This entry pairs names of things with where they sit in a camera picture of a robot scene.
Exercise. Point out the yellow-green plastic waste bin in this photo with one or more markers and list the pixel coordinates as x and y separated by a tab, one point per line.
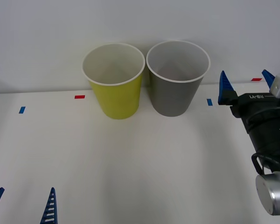
119	100

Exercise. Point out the grey plastic waste bin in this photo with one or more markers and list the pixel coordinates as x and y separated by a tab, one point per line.
172	98

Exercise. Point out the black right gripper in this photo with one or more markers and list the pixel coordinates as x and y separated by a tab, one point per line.
254	105

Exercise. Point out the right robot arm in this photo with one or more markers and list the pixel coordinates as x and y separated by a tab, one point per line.
270	140

